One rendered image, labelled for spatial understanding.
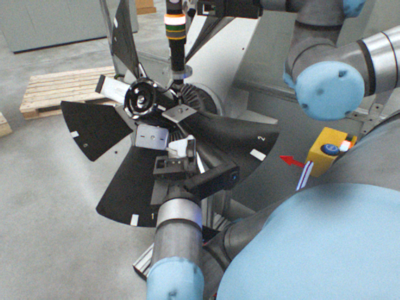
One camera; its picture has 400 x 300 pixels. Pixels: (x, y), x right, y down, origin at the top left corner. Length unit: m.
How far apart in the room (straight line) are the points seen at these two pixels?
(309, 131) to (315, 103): 1.00
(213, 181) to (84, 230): 1.62
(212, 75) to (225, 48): 0.10
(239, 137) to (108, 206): 0.42
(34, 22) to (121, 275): 5.09
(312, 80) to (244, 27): 0.64
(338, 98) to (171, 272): 0.30
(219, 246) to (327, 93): 0.31
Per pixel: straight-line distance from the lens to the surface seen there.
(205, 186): 0.46
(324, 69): 0.35
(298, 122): 1.35
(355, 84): 0.36
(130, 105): 0.72
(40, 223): 2.19
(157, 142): 0.73
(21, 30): 6.01
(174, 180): 0.48
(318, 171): 0.84
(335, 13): 0.48
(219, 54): 0.96
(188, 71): 0.61
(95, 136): 0.90
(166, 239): 0.38
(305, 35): 0.48
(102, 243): 1.90
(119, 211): 0.76
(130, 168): 0.72
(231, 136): 0.60
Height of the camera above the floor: 1.53
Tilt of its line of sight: 40 degrees down
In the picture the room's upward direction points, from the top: straight up
